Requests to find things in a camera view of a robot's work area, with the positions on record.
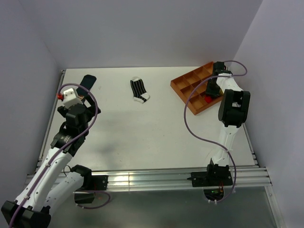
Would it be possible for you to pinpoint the orange compartment tray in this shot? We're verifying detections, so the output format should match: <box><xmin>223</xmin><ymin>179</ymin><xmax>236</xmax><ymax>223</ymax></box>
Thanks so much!
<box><xmin>171</xmin><ymin>62</ymin><xmax>223</xmax><ymax>115</ymax></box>

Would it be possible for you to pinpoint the red Christmas sock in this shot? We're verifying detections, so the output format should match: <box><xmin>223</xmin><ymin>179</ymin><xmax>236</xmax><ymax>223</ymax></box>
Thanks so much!
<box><xmin>204</xmin><ymin>95</ymin><xmax>213</xmax><ymax>104</ymax></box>

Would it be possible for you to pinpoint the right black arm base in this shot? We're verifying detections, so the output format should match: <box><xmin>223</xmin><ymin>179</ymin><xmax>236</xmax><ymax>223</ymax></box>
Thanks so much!
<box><xmin>187</xmin><ymin>171</ymin><xmax>233</xmax><ymax>187</ymax></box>

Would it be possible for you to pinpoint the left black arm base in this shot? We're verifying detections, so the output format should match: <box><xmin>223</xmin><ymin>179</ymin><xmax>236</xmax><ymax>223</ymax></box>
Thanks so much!
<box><xmin>74</xmin><ymin>175</ymin><xmax>111</xmax><ymax>209</ymax></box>

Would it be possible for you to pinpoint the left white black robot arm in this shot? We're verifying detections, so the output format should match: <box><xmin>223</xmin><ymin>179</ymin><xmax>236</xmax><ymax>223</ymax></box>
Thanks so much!
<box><xmin>1</xmin><ymin>83</ymin><xmax>101</xmax><ymax>228</ymax></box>

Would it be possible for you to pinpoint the black white striped sock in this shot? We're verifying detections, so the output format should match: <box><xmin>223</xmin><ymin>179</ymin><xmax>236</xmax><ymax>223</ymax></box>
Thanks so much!
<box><xmin>130</xmin><ymin>77</ymin><xmax>150</xmax><ymax>104</ymax></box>

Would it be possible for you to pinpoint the navy patterned sock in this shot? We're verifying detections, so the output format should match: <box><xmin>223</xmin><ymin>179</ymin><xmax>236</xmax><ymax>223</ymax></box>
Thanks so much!
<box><xmin>76</xmin><ymin>75</ymin><xmax>96</xmax><ymax>105</ymax></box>

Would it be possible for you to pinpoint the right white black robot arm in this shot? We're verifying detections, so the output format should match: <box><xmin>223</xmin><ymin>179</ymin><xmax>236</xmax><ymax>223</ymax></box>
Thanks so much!
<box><xmin>205</xmin><ymin>61</ymin><xmax>250</xmax><ymax>185</ymax></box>

